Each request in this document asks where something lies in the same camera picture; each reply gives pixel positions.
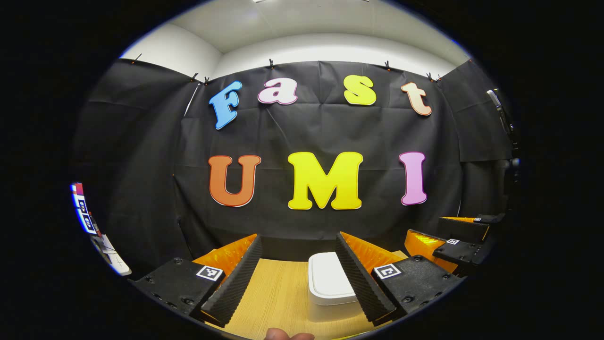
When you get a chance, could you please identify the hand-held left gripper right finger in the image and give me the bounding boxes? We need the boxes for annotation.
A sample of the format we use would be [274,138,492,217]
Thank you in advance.
[335,231,466,327]

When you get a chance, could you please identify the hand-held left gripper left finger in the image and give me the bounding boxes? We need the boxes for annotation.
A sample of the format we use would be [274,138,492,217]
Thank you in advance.
[127,233,264,328]

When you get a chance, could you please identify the white desktop garbage bin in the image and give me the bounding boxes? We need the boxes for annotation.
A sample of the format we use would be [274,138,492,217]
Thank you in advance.
[308,252,373,321]

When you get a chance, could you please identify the wooden desktop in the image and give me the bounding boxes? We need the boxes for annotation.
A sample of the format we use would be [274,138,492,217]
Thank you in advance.
[208,250,411,340]

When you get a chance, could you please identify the dark stand with grey head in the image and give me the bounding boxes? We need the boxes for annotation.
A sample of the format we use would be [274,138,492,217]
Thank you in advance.
[486,89,520,189]

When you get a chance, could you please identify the black backdrop cloth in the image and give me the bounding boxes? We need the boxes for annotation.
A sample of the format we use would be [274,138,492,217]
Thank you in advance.
[71,58,515,279]

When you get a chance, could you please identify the row of small cloth clips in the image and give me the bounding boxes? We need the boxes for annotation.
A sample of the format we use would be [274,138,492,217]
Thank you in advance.
[132,53,442,85]

